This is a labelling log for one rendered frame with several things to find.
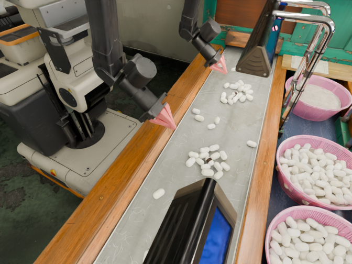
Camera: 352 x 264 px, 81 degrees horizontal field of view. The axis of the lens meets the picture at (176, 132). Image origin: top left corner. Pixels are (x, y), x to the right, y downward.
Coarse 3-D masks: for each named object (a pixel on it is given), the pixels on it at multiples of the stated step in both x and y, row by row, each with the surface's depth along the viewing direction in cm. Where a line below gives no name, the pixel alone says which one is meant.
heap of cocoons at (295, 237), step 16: (288, 224) 56; (304, 224) 54; (320, 224) 54; (272, 240) 52; (288, 240) 51; (304, 240) 52; (320, 240) 52; (336, 240) 52; (272, 256) 49; (288, 256) 51; (304, 256) 50; (320, 256) 49; (336, 256) 49
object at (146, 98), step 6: (144, 90) 58; (138, 96) 57; (144, 96) 57; (150, 96) 58; (162, 96) 60; (138, 102) 58; (144, 102) 57; (150, 102) 58; (156, 102) 58; (144, 108) 58; (150, 108) 56; (144, 114) 57; (150, 114) 56
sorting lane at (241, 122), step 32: (256, 96) 93; (192, 128) 79; (224, 128) 79; (256, 128) 79; (160, 160) 69; (224, 160) 69; (224, 192) 61; (128, 224) 54; (160, 224) 54; (128, 256) 49
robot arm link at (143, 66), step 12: (132, 60) 49; (144, 60) 51; (96, 72) 55; (120, 72) 53; (132, 72) 51; (144, 72) 50; (156, 72) 52; (108, 84) 56; (132, 84) 54; (144, 84) 54
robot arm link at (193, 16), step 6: (186, 0) 76; (192, 0) 75; (198, 0) 74; (186, 6) 77; (192, 6) 76; (198, 6) 77; (186, 12) 78; (192, 12) 78; (198, 12) 80; (186, 18) 80; (192, 18) 79; (180, 24) 83; (186, 24) 81; (192, 24) 81; (180, 30) 85; (192, 30) 83; (180, 36) 86
